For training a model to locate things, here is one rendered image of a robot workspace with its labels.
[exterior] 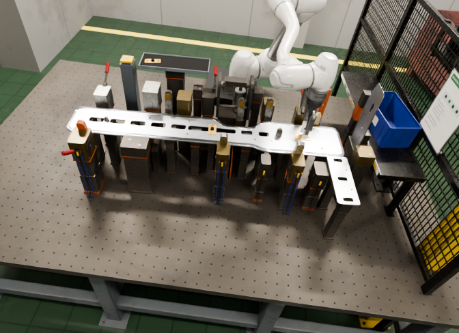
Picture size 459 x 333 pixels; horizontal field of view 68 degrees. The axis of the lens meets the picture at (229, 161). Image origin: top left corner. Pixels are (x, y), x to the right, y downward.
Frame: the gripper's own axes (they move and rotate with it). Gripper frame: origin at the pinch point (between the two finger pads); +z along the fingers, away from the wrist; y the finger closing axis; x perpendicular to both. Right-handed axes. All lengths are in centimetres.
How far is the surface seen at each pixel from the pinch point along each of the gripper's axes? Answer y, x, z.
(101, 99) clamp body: -12, -105, 2
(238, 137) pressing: 4.3, -33.4, 4.8
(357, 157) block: 15.7, 23.4, 0.6
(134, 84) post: -30, -93, 3
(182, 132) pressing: 4, -61, 5
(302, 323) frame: 65, 11, 82
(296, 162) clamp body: 23.1, -6.9, 0.3
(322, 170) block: 20.1, 7.7, 6.8
